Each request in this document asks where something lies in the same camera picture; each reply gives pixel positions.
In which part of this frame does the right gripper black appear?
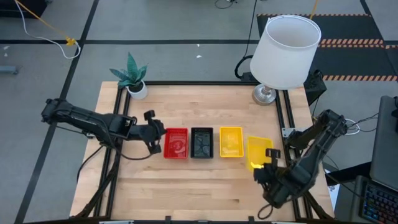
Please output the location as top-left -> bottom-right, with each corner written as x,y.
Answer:
253,164 -> 290,203

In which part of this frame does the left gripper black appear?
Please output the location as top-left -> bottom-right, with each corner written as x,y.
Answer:
138,119 -> 168,155

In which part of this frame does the red slotted plastic basket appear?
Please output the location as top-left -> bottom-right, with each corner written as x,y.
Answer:
163,127 -> 190,160

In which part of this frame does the yellow slotted plastic basket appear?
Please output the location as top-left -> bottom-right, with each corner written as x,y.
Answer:
219,126 -> 244,159
246,136 -> 274,172

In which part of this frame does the black slotted plastic basket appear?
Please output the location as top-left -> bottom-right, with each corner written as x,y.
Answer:
190,126 -> 215,159

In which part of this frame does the potted snake plant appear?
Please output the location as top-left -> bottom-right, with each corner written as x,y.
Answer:
109,52 -> 149,100

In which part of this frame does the black box beside lamp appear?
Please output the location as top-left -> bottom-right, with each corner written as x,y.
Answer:
303,70 -> 328,106

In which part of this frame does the backlit colourful keyboard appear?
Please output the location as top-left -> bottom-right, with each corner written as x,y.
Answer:
359,182 -> 398,224

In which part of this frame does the grey laptop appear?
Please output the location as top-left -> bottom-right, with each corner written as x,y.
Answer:
369,95 -> 398,191

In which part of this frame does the white shade table lamp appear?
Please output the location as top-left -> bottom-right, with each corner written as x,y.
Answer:
249,14 -> 322,106

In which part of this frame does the black hazard striped floor mat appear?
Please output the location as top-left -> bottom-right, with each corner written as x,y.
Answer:
256,13 -> 398,82

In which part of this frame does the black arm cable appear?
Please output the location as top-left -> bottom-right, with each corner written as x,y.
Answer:
257,203 -> 275,220
76,143 -> 158,185

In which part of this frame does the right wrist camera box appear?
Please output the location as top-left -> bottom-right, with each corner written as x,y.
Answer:
266,148 -> 282,167

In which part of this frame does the black aluminium table frame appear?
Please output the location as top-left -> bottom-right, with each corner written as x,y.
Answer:
70,80 -> 336,224

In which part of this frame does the white cable loop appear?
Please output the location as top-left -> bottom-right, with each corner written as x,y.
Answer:
344,118 -> 361,136

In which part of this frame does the black hanging power cable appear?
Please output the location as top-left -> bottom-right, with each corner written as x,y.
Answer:
234,0 -> 259,79

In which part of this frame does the white floor cable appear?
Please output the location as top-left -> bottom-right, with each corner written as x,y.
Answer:
14,0 -> 82,60

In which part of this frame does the yellow floor cable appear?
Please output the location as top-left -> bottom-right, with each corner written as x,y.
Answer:
14,0 -> 77,47

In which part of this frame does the grey floor bracket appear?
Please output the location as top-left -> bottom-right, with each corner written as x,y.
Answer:
0,65 -> 18,75

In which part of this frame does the yellow cable over mat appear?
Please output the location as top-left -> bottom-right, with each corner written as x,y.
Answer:
310,0 -> 320,20

